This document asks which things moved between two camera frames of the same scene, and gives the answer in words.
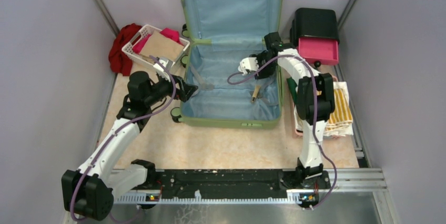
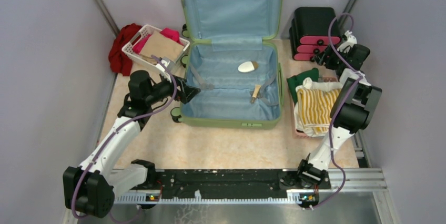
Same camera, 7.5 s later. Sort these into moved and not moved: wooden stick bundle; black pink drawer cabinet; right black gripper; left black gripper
Moved: right black gripper
Not moved: wooden stick bundle; black pink drawer cabinet; left black gripper
